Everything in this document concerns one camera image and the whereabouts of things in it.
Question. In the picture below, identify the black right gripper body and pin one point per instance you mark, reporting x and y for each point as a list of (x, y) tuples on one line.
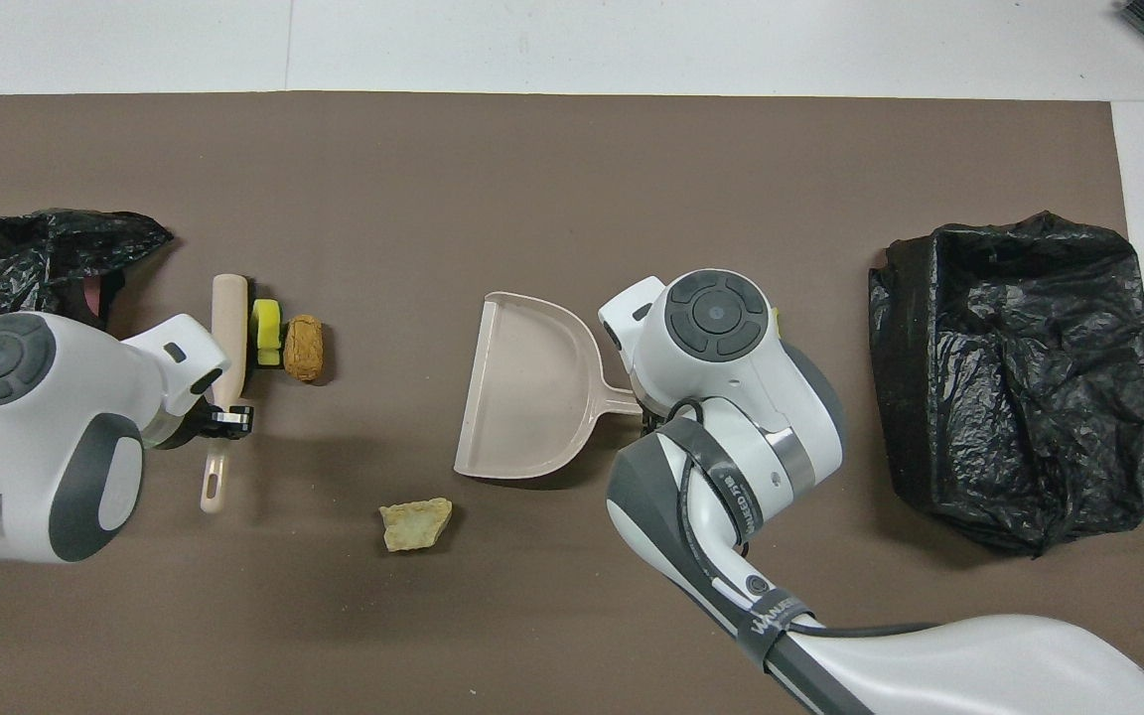
[(653, 417)]

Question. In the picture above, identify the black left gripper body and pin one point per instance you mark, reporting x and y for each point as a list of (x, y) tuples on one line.
[(185, 427)]

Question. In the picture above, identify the yellow sponge chunk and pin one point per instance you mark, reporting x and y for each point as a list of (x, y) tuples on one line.
[(265, 333)]

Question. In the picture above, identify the brown bread roll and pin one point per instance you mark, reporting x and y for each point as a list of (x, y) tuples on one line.
[(303, 348)]

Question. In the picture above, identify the beige hand brush black bristles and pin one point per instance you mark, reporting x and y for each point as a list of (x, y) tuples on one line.
[(227, 318)]

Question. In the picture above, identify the beige plastic dustpan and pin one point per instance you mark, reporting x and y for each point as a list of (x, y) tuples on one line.
[(532, 397)]

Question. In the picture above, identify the pale green foam chunk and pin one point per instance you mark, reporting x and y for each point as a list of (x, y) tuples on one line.
[(416, 524)]

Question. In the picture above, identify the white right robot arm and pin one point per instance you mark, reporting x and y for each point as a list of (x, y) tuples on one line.
[(731, 397)]

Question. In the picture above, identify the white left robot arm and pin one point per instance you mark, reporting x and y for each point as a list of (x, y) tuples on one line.
[(46, 437)]

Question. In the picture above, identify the black bag-lined trash bin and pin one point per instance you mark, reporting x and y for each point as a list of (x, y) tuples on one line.
[(1009, 397)]

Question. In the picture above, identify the brown table mat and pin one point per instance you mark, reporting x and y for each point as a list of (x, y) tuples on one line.
[(572, 149)]

